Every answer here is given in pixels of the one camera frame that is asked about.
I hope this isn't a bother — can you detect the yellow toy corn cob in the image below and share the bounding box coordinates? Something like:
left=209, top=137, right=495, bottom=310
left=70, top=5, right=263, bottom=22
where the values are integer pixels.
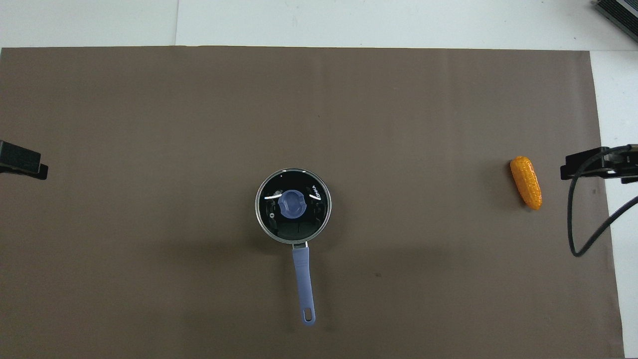
left=509, top=156, right=543, bottom=210

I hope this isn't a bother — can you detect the glass lid with blue knob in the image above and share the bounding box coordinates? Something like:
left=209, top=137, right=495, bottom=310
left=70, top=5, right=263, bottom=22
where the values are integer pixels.
left=255, top=169, right=332, bottom=245

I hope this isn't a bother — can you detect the black ribbed device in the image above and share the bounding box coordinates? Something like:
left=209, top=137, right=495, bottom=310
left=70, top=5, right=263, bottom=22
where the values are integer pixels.
left=592, top=0, right=638, bottom=29

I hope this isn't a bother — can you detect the brown table mat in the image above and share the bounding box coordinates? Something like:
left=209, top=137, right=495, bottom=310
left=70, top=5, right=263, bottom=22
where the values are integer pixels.
left=0, top=46, right=626, bottom=359

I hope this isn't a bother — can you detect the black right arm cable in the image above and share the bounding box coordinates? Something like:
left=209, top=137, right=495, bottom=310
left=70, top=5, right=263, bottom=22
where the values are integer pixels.
left=567, top=145, right=638, bottom=258

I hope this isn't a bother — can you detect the black pot with lavender handle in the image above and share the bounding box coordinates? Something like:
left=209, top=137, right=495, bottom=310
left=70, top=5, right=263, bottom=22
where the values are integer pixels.
left=255, top=169, right=332, bottom=327

